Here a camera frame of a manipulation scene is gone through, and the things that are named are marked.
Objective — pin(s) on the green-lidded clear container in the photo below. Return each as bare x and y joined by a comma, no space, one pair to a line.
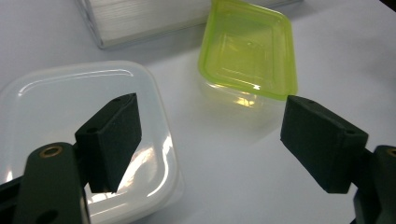
249,46

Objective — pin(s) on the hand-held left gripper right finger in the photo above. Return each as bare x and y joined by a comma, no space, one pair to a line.
323,146

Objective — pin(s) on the white plastic container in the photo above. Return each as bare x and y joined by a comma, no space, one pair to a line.
62,93

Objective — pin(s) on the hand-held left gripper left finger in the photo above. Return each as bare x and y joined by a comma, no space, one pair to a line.
109,140

